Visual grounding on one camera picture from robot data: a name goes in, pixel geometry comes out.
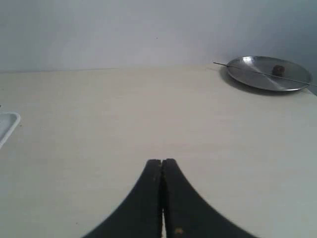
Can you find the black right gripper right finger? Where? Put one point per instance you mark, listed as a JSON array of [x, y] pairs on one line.
[[187, 214]]

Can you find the metal skewer on plate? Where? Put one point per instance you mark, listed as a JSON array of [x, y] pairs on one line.
[[266, 74]]

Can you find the white rectangular plastic tray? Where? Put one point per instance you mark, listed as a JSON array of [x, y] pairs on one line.
[[8, 122]]

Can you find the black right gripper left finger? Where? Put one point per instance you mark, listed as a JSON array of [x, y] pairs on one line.
[[140, 213]]

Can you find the round steel plate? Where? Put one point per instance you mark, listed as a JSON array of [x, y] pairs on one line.
[[265, 65]]

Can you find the small brown meatball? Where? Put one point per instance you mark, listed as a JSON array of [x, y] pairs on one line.
[[278, 70]]

